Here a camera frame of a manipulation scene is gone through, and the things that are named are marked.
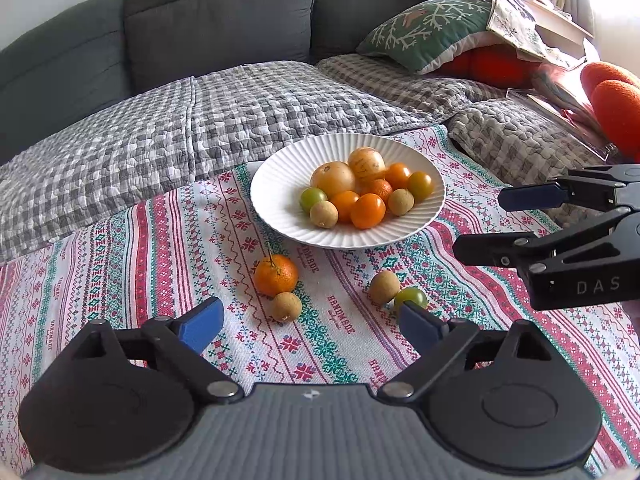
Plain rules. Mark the floral cloth bag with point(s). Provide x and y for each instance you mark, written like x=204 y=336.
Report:
x=520 y=20

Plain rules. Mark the green snowflake pillow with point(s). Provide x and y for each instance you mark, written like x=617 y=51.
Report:
x=430 y=30

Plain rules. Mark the white ribbed plate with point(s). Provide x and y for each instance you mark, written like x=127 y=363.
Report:
x=280 y=210

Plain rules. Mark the beige checkered quilt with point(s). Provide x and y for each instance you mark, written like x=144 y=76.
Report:
x=400 y=87

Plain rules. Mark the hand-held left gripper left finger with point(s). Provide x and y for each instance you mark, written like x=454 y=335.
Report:
x=202 y=323

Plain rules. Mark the grey checkered cushion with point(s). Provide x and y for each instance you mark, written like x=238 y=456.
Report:
x=515 y=140

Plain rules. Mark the mandarin with stem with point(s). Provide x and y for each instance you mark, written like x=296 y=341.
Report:
x=275 y=276

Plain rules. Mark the patterned red green cloth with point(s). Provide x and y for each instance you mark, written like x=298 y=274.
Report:
x=150 y=260

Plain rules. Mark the speckled yellow round fruit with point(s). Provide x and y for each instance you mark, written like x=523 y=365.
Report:
x=366 y=161

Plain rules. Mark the yellow-green tomato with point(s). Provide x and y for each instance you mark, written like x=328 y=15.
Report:
x=421 y=185

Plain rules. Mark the orange textured ball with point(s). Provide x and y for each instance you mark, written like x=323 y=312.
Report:
x=607 y=71
x=620 y=110

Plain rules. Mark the orange cushion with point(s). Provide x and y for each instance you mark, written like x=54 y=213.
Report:
x=495 y=67

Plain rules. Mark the stemless mandarin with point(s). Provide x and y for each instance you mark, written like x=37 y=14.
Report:
x=382 y=189

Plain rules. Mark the white bookshelf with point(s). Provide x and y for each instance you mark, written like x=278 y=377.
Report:
x=555 y=15

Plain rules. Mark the small orange tomato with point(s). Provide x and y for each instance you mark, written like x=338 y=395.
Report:
x=345 y=207
x=397 y=175

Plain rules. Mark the large orange tomato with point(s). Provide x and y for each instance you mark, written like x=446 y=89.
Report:
x=367 y=211

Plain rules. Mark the smooth yellow round fruit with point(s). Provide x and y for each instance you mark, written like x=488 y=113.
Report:
x=332 y=177

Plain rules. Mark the green tomato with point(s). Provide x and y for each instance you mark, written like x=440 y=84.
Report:
x=412 y=295
x=312 y=199

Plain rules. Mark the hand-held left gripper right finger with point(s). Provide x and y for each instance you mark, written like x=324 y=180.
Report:
x=415 y=323

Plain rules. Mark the brown longan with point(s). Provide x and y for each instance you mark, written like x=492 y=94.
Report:
x=286 y=306
x=323 y=214
x=401 y=202
x=384 y=286

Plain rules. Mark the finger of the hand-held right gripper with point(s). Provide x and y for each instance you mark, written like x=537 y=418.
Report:
x=490 y=249
x=530 y=196

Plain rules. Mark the pink folded cloth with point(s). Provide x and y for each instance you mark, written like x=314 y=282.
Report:
x=562 y=92

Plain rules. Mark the clear plastic case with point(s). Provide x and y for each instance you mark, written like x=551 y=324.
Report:
x=555 y=120

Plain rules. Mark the grey checkered quilt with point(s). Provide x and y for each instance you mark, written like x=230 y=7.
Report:
x=175 y=135

